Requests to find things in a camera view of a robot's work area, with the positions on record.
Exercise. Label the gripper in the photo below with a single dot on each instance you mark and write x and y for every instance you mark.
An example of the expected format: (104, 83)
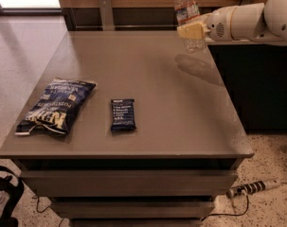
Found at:
(219, 24)

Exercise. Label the clear plastic water bottle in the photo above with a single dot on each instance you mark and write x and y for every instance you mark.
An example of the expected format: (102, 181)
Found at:
(186, 11)

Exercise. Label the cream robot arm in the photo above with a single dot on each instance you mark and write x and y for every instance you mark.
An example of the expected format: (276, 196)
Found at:
(262, 23)

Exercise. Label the dark blue snack bar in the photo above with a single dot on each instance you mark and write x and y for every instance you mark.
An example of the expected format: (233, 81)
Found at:
(123, 114)

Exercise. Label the grey drawer cabinet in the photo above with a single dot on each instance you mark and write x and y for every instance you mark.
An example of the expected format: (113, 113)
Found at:
(185, 150)

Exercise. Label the blue potato chips bag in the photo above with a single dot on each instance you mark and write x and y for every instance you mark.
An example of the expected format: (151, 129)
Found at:
(57, 108)

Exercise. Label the white power strip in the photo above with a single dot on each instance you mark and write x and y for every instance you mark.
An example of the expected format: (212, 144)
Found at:
(252, 188)

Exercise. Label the left metal rail bracket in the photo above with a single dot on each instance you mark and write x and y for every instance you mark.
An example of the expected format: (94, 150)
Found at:
(106, 14)

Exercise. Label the horizontal metal rail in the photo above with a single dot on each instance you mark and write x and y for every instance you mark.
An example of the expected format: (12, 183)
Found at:
(140, 27)

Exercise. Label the black bag with straps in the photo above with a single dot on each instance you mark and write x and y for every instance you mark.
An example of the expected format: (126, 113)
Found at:
(11, 191)

